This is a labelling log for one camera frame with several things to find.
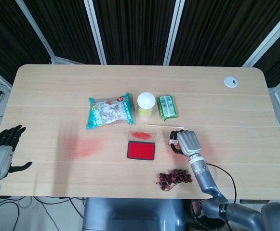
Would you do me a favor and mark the grey robot torso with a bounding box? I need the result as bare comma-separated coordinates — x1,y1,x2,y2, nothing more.
81,197,187,231

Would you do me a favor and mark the teal snack bag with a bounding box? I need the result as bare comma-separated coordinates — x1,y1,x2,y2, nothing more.
86,91,134,131

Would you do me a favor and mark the white partition frame post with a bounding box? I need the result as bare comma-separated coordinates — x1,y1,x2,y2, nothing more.
241,9,280,68
83,0,107,65
14,0,56,64
163,0,187,66

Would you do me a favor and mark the red grape bunch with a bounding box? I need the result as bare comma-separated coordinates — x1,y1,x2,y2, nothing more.
155,168,194,193

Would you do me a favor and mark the clear tennis ball tube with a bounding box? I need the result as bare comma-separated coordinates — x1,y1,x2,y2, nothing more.
136,92,156,119

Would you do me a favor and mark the wooden chopstick in clear sleeve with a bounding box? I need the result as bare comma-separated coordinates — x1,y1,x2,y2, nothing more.
144,123,187,128

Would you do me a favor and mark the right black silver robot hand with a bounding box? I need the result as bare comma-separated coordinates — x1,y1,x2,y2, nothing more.
169,129,201,157

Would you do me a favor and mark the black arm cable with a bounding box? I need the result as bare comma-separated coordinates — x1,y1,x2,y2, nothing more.
205,163,237,203

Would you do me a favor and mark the green tissue pack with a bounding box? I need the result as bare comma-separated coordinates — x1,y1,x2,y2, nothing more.
157,94,180,121

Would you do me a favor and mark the red ink pad clear lid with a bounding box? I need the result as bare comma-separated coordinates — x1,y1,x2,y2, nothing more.
126,130,158,161

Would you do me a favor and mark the white round cable grommet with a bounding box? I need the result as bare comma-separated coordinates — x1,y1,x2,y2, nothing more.
223,75,240,89

